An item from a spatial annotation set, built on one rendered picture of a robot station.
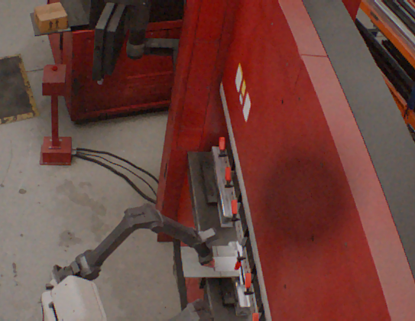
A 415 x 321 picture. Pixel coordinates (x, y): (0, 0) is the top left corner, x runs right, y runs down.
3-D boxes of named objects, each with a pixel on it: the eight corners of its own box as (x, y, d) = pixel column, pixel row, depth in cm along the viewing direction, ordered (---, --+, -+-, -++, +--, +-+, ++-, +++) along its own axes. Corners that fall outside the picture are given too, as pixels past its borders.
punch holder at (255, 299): (248, 293, 266) (255, 272, 254) (266, 292, 268) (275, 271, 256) (252, 322, 256) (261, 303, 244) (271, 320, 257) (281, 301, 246)
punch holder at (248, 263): (241, 256, 280) (248, 235, 268) (259, 256, 281) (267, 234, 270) (245, 283, 269) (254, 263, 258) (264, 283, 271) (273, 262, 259)
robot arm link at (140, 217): (128, 199, 237) (138, 221, 232) (154, 202, 247) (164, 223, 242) (71, 261, 258) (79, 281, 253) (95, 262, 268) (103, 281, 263)
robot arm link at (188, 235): (137, 208, 245) (147, 231, 240) (147, 200, 244) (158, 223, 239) (186, 233, 282) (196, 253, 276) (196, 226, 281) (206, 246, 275)
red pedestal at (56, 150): (40, 146, 470) (37, 60, 411) (71, 146, 474) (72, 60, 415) (39, 164, 456) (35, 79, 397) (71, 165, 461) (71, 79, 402)
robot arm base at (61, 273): (52, 265, 257) (59, 287, 249) (66, 256, 256) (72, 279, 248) (64, 271, 263) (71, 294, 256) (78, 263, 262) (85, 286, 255)
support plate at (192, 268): (179, 247, 301) (179, 246, 301) (233, 247, 306) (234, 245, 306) (183, 277, 289) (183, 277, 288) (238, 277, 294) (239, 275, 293)
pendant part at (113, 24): (108, 36, 371) (113, -13, 346) (128, 38, 372) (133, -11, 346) (91, 80, 340) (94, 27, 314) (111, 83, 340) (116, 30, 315)
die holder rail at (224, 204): (209, 157, 363) (212, 146, 356) (219, 158, 364) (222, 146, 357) (221, 227, 328) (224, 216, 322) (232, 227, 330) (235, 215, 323)
